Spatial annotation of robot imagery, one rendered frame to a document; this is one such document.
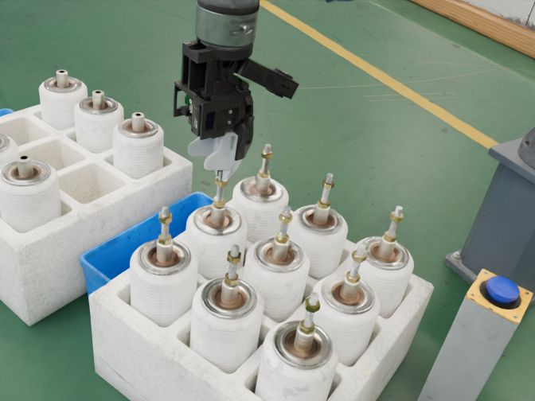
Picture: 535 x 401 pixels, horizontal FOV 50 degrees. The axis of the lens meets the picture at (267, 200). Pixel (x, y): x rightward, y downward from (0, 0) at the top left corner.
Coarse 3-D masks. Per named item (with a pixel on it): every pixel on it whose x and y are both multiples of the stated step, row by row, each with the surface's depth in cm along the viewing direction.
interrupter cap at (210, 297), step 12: (204, 288) 76; (216, 288) 77; (240, 288) 77; (252, 288) 78; (204, 300) 75; (216, 300) 75; (240, 300) 76; (252, 300) 76; (216, 312) 73; (228, 312) 74; (240, 312) 74
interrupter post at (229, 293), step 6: (222, 282) 74; (222, 288) 74; (228, 288) 73; (234, 288) 74; (222, 294) 75; (228, 294) 74; (234, 294) 74; (222, 300) 75; (228, 300) 75; (234, 300) 75
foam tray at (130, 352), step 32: (288, 224) 104; (128, 288) 86; (416, 288) 93; (96, 320) 85; (128, 320) 80; (288, 320) 84; (384, 320) 86; (416, 320) 93; (96, 352) 89; (128, 352) 83; (160, 352) 77; (192, 352) 77; (256, 352) 78; (384, 352) 81; (128, 384) 88; (160, 384) 81; (192, 384) 76; (224, 384) 73; (352, 384) 76; (384, 384) 95
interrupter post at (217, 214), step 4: (212, 204) 87; (212, 208) 87; (216, 208) 87; (220, 208) 87; (224, 208) 87; (212, 212) 88; (216, 212) 87; (220, 212) 87; (224, 212) 87; (212, 216) 88; (216, 216) 87; (220, 216) 87; (224, 216) 88; (212, 220) 88; (216, 220) 88; (220, 220) 88; (224, 220) 89; (216, 224) 88; (220, 224) 88
